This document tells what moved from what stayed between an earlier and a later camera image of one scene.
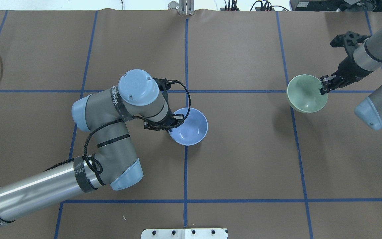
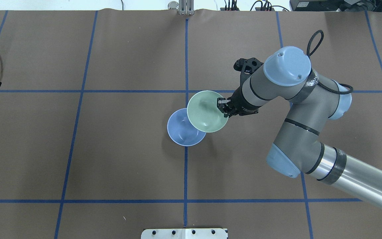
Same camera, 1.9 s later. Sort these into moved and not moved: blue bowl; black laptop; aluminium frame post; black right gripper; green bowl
Moved: green bowl; black right gripper
Not moved: blue bowl; aluminium frame post; black laptop
